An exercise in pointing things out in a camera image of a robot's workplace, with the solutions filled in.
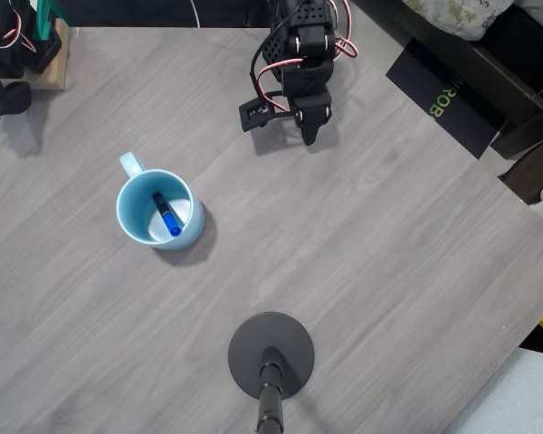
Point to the blue marker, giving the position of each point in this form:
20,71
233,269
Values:
168,221

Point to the light blue ceramic mug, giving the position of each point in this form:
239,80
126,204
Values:
133,212

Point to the black box green letters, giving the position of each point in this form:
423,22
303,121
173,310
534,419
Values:
461,108

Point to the green patterned white pillow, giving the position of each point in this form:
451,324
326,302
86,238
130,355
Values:
461,18

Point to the dark round stool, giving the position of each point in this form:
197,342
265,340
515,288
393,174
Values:
538,167

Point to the light wooden board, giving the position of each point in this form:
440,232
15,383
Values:
54,77

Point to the green clamp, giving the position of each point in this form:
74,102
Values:
43,22

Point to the pale blue blanket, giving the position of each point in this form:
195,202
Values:
516,398

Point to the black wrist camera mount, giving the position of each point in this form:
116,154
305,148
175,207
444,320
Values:
253,112

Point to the black round-base camera stand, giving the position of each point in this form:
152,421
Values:
253,343

